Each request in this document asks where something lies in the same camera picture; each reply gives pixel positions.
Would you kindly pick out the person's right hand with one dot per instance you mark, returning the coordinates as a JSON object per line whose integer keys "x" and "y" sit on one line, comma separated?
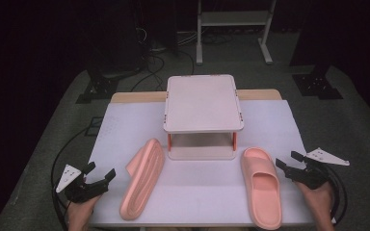
{"x": 321, "y": 205}

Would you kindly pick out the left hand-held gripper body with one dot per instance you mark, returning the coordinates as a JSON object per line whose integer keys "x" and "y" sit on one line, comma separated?
{"x": 80, "y": 191}

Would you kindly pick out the white shoe rack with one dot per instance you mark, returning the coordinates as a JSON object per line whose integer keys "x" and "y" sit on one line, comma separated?
{"x": 202, "y": 102}

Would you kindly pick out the white metal stand frame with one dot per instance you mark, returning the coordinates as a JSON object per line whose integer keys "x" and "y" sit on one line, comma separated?
{"x": 234, "y": 17}

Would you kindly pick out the pink slipper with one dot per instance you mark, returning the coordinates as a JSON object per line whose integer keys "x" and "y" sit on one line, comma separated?
{"x": 263, "y": 189}
{"x": 143, "y": 179}

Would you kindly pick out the black stand base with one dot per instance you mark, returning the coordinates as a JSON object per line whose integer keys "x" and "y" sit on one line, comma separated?
{"x": 98, "y": 88}
{"x": 318, "y": 85}

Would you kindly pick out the white table mat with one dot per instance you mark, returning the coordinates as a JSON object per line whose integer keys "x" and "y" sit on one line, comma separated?
{"x": 199, "y": 192}

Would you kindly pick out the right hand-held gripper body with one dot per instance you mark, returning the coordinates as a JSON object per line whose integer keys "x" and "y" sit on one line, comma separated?
{"x": 313, "y": 178}

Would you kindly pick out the person's left hand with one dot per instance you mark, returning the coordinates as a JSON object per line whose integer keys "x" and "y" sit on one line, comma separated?
{"x": 80, "y": 215}

